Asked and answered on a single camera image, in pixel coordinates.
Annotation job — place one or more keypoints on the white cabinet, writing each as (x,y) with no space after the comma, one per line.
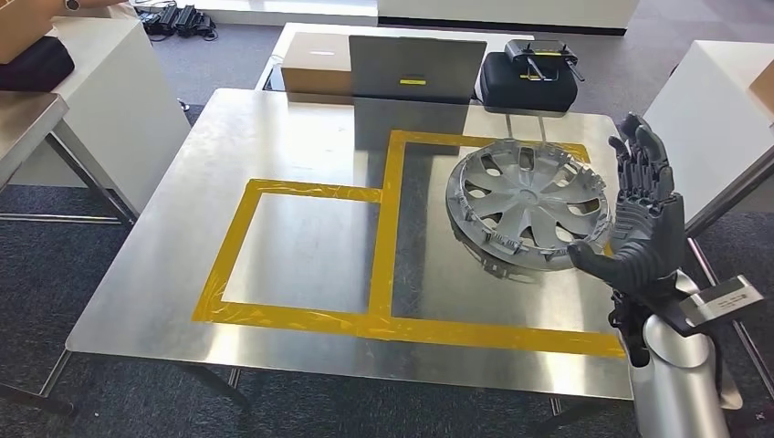
(121,121)

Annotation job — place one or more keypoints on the black bag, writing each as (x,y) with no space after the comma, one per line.
(33,66)

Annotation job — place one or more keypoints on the black hard case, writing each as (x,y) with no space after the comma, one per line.
(526,93)

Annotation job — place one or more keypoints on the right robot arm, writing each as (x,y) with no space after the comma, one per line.
(677,387)

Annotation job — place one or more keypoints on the silver plastic wheel hubcap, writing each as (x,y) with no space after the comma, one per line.
(526,199)

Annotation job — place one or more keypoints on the steel workbench with yellow tape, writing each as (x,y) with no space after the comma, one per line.
(290,254)

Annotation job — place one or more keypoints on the black remote controller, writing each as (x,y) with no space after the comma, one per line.
(538,48)

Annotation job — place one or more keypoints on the person's forearm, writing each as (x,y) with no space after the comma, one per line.
(100,3)

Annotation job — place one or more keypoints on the cardboard box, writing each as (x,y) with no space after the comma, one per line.
(24,24)
(314,66)
(765,87)

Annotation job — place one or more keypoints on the grey laptop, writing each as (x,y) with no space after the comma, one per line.
(417,66)

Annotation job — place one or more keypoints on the steel table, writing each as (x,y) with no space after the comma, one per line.
(732,199)
(24,121)

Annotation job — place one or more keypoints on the large yellow table tape square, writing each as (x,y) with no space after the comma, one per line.
(484,335)

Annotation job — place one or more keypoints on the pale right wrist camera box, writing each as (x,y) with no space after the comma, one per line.
(725,299)

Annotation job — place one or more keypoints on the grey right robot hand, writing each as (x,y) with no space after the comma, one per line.
(650,230)

